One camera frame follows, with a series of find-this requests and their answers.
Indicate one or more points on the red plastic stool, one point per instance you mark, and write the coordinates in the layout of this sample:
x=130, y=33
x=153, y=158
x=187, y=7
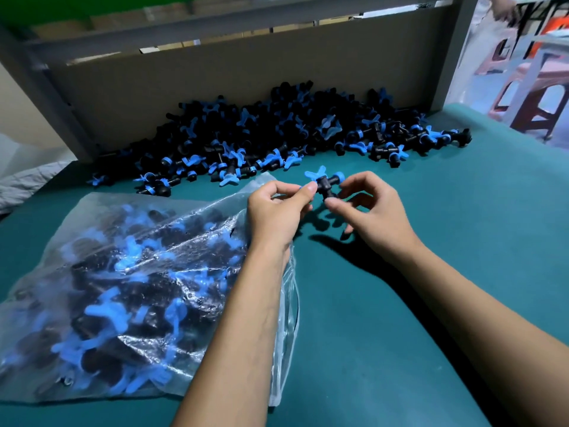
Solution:
x=540, y=91

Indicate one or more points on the person's right forearm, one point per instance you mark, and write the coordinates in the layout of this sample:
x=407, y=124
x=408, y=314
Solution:
x=480, y=333

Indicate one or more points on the person's left hand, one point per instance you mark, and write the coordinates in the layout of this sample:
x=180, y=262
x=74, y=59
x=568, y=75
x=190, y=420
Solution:
x=271, y=217

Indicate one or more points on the brown cardboard panel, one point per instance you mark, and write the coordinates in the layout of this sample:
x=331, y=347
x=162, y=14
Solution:
x=222, y=75

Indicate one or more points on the green panel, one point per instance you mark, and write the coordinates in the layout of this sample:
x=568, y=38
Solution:
x=66, y=6

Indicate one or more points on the person's left forearm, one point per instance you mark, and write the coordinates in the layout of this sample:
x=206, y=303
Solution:
x=240, y=333

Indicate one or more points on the bagged heap of pipe connectors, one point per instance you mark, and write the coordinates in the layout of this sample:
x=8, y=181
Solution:
x=129, y=289

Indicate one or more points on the grey metal frame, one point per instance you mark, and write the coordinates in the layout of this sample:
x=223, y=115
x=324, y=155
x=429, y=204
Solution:
x=453, y=53

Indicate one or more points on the clear plastic bag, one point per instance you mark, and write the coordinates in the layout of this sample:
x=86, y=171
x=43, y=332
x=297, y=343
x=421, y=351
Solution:
x=142, y=217

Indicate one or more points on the black tee fitting blue caps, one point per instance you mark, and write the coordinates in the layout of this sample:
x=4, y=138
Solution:
x=323, y=183

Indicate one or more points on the person's left thumb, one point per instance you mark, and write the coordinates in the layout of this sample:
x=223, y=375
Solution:
x=302, y=196

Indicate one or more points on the white crumpled cloth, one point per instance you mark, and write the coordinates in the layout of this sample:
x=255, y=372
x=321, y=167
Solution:
x=26, y=182

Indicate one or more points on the person's right thumb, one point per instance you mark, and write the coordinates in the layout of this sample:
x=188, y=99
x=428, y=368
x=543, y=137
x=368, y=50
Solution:
x=341, y=209

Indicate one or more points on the person's right hand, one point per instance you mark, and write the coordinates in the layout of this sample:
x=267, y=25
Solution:
x=382, y=222

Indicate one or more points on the white plastic stool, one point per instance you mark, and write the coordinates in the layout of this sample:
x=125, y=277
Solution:
x=533, y=57

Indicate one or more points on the pile of black blue fittings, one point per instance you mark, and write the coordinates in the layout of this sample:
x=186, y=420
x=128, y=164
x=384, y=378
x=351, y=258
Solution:
x=284, y=128

